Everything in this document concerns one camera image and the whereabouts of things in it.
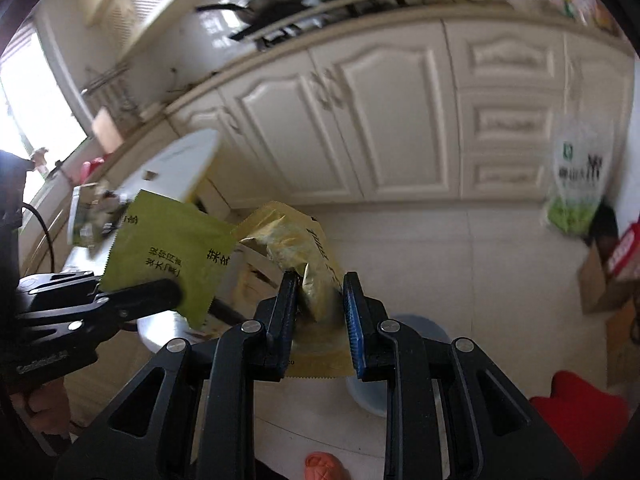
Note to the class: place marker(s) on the white green snack wrapper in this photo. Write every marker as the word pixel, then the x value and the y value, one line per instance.
pixel 92 215

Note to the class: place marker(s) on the kitchen window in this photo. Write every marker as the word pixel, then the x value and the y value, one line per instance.
pixel 35 100

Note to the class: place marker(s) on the brown cardboard box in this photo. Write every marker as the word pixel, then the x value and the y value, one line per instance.
pixel 607 290

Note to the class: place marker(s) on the black gas stove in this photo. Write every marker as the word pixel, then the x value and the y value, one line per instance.
pixel 300 27

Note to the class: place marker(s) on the golden foil packet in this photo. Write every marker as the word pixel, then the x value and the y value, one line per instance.
pixel 280 240

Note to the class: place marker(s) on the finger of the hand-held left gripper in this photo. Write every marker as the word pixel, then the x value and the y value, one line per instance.
pixel 150 296
pixel 125 326

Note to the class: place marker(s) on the cream wall cabinet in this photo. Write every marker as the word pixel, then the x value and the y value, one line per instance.
pixel 130 0

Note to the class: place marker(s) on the metal wall rack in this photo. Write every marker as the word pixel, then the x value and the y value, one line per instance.
pixel 112 87

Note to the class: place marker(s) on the black wok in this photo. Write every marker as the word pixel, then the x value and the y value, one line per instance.
pixel 272 0

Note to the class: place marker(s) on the orange slipper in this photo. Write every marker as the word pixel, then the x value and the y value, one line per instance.
pixel 325 466

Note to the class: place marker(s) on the red white carton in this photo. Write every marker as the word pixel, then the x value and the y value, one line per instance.
pixel 627 250

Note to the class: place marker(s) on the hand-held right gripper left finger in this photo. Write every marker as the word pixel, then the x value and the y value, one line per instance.
pixel 286 317

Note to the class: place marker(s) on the round marble table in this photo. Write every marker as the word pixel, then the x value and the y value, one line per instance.
pixel 400 110

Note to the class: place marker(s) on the white green plastic bag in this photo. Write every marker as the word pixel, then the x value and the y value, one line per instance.
pixel 580 175

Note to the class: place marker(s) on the wooden cutting board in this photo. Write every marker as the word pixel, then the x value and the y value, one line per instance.
pixel 107 130

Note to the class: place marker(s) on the yellow-green foil packet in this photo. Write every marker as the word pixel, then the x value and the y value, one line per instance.
pixel 160 250

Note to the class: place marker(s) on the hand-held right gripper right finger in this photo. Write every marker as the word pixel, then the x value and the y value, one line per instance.
pixel 353 325

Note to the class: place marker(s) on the red plastic basin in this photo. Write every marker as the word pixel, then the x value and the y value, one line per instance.
pixel 94 169

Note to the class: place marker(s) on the person's left hand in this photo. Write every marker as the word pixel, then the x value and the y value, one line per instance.
pixel 47 410

